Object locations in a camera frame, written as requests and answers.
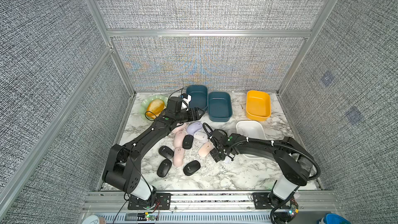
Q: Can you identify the black mouse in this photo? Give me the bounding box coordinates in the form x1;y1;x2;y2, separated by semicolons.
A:
182;134;194;150
157;159;172;178
183;160;201;176
158;145;174;160

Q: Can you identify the teal storage box left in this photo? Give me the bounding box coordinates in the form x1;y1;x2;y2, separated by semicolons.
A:
186;85;208;111

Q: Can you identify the white mouse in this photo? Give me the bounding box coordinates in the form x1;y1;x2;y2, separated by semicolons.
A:
223;156;231;164
193;131;208;143

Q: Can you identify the teal storage box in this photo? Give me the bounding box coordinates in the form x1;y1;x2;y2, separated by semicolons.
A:
186;85;208;111
208;91;233;122

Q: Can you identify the white round object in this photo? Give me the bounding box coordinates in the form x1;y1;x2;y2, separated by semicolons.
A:
82;215;107;224

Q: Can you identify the blue round object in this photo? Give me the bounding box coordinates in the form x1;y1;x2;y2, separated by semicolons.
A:
316;213;351;224

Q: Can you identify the peach pink mouse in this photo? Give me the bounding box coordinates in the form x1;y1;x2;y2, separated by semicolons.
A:
198;141;215;158

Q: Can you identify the black mouse lower right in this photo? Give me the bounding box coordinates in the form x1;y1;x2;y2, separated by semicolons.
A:
183;160;201;176

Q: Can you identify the black mouse lower left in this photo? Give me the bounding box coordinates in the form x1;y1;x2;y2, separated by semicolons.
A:
157;159;172;178

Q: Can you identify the pink mouse middle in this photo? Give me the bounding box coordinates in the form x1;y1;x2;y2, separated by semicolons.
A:
173;130;187;148

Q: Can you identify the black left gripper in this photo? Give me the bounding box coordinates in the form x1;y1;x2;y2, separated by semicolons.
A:
175;107;205;124

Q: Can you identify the white storage box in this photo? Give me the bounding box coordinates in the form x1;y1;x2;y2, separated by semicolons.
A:
236;120;267;140

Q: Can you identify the pink mouse top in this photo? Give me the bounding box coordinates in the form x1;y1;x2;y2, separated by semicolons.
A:
172;123;187;134

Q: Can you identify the teal storage box right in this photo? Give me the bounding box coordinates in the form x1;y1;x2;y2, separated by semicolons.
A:
208;91;233;122

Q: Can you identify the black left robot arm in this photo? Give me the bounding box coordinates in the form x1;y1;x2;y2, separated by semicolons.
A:
102;96;205;200

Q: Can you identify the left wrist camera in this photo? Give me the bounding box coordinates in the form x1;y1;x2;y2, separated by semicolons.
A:
180;93;192;109

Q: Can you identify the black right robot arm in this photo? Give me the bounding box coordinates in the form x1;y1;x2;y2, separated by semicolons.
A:
203;123;321;205

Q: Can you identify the green wavy plate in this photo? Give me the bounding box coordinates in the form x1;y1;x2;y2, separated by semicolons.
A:
139;95;168;121

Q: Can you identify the pink mouse lower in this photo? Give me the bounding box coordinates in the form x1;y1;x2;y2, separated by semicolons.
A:
173;147;185;168

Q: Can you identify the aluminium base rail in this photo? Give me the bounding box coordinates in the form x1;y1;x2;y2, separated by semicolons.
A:
77;189;343;224

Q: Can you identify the yellow storage box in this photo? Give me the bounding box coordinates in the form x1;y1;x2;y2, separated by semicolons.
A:
246;90;271;122

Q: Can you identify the black mouse centre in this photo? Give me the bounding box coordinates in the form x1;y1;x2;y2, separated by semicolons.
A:
182;134;194;150

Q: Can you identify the purple mouse top left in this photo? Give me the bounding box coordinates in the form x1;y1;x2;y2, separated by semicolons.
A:
186;121;203;136

